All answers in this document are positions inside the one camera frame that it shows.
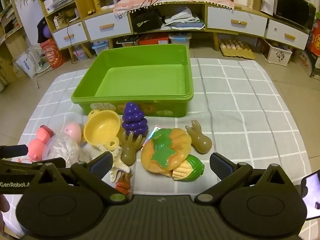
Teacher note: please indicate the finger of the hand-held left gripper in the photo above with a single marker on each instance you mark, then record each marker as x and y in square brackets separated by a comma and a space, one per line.
[17, 166]
[13, 151]

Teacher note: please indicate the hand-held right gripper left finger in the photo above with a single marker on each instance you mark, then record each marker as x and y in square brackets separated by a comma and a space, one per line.
[103, 162]

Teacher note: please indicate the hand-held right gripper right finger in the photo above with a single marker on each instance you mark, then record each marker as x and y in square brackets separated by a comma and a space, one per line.
[219, 165]

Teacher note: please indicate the pink toy pig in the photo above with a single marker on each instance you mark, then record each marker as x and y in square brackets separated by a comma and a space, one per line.
[37, 146]

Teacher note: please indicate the yellow toy corn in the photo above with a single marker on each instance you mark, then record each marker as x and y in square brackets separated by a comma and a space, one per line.
[192, 168]

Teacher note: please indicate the yellow toy pot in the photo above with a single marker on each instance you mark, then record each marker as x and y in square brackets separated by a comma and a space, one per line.
[100, 127]

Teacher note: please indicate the clear cotton swab container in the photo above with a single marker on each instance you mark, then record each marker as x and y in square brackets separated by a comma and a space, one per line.
[62, 147]

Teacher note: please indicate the pink toy egg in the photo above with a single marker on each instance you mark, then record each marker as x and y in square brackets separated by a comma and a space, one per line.
[72, 131]

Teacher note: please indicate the orange toy pumpkin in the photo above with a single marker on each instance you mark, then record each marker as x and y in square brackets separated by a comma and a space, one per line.
[155, 160]

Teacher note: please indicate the purple toy grapes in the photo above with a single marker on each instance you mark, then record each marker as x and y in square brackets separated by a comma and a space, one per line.
[133, 120]

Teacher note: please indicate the green plastic storage bin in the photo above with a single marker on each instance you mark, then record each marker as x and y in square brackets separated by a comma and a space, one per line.
[140, 80]

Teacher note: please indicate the cream starfish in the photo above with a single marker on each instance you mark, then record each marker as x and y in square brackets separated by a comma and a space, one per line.
[117, 163]

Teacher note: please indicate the red brown toy figure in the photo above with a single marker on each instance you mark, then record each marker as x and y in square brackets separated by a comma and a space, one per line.
[123, 183]

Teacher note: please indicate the small shiny card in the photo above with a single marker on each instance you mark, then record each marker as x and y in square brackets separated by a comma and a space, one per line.
[153, 132]

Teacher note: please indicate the grey checked blanket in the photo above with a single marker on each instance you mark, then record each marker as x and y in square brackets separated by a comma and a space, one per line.
[237, 100]

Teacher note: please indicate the white paper bag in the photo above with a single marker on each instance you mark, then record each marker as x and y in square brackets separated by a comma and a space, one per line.
[28, 62]

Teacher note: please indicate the smartphone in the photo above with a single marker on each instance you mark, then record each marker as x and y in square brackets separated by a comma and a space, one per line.
[311, 195]

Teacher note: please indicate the red printed bag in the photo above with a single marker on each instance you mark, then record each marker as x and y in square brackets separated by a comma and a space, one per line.
[52, 53]

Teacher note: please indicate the clear box blue lid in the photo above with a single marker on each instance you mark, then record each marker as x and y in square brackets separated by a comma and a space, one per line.
[180, 40]
[100, 48]

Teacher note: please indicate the tray of eggs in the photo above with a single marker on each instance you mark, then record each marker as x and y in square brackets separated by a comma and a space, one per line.
[236, 48]

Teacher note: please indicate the box with black lid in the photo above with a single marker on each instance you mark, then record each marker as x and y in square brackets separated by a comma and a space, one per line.
[127, 41]

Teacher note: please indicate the white plastic basket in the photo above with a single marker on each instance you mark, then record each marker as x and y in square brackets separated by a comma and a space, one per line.
[276, 53]

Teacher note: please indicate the white cabinet drawer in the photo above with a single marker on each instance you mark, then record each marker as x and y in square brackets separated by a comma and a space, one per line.
[287, 35]
[237, 21]
[107, 26]
[68, 36]

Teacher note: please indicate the orange storage box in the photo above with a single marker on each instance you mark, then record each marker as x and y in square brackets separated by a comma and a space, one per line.
[153, 41]

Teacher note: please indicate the round printed box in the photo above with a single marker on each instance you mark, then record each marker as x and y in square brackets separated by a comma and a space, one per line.
[302, 62]

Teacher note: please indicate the black bag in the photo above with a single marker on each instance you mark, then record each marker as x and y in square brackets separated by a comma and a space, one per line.
[146, 20]

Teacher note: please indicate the pile of folded bags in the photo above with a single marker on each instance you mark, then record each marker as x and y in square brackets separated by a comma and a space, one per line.
[183, 18]

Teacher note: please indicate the pink fringed cloth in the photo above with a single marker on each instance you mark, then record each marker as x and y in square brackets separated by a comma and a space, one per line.
[175, 0]

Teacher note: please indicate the black microwave oven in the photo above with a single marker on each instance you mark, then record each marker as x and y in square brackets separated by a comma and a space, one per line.
[295, 7]

